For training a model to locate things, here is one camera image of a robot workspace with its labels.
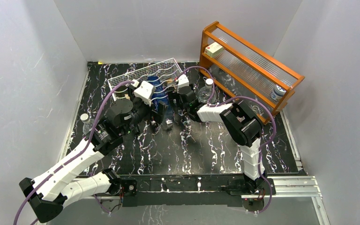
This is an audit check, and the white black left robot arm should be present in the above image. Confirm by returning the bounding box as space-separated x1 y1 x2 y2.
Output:
19 97 168 223

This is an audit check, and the clear glass bottle silver cap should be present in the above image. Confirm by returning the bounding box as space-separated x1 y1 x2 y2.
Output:
197 78 217 104

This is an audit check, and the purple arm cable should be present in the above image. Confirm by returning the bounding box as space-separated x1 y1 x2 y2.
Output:
12 80 135 225
175 66 277 214

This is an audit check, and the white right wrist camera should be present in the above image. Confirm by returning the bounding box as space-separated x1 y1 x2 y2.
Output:
175 74 189 93

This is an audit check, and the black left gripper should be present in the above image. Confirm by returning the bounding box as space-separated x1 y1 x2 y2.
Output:
121 86 168 136

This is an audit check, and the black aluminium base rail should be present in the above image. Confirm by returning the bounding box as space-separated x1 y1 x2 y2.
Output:
42 173 323 208

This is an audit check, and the dark green wine bottle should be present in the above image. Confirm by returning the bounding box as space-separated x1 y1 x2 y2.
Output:
114 85 128 98

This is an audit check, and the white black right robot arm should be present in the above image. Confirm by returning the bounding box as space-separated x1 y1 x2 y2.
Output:
168 86 266 194

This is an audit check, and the white wire wine rack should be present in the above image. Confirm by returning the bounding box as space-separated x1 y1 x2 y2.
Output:
108 58 182 93

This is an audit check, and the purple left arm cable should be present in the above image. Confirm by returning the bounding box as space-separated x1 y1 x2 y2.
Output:
12 80 135 225

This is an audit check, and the blue labelled clear bottle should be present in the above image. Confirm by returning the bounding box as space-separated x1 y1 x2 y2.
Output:
147 75 174 131

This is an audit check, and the clear round bottle white cap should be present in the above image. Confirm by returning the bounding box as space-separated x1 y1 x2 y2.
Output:
80 113 94 134

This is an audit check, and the blue white ceramic jar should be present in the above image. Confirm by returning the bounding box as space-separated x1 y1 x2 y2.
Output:
270 85 286 102

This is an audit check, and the orange wooden shelf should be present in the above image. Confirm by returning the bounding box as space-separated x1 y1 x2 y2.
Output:
199 22 305 123

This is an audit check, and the white red small box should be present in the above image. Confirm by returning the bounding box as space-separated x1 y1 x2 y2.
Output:
204 42 224 58

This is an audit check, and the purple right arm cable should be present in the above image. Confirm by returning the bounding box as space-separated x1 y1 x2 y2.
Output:
175 66 277 214

